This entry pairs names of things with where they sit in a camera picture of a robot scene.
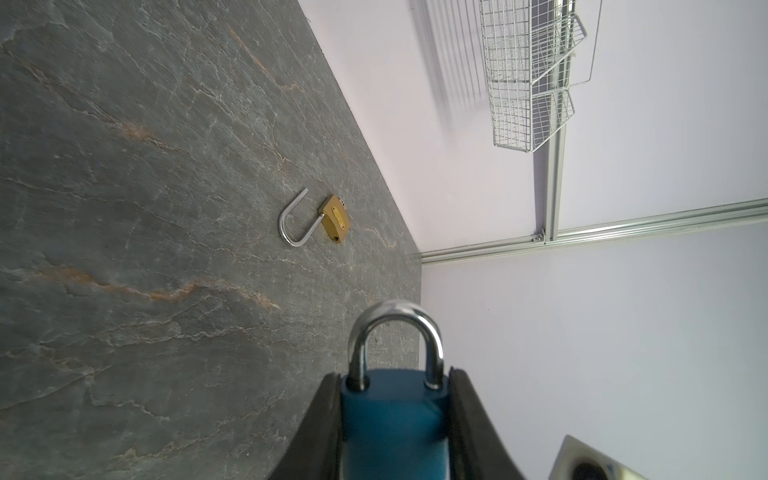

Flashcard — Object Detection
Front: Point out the small blue padlock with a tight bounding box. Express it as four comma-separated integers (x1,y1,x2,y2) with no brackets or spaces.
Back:
341,300,449,479

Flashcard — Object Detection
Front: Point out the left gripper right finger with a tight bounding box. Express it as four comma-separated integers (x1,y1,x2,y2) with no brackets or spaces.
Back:
448,368,524,480

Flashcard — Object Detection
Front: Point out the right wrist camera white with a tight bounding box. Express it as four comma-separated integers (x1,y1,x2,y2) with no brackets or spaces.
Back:
548,435,646,480

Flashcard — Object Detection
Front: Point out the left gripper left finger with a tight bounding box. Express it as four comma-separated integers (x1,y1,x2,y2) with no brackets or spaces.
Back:
269,373,342,480

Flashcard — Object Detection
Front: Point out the white wire shelf basket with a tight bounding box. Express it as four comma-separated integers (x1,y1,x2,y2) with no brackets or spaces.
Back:
479,1,604,153

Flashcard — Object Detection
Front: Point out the brass padlock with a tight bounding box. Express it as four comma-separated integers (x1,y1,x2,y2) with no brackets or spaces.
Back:
277,188,351,248

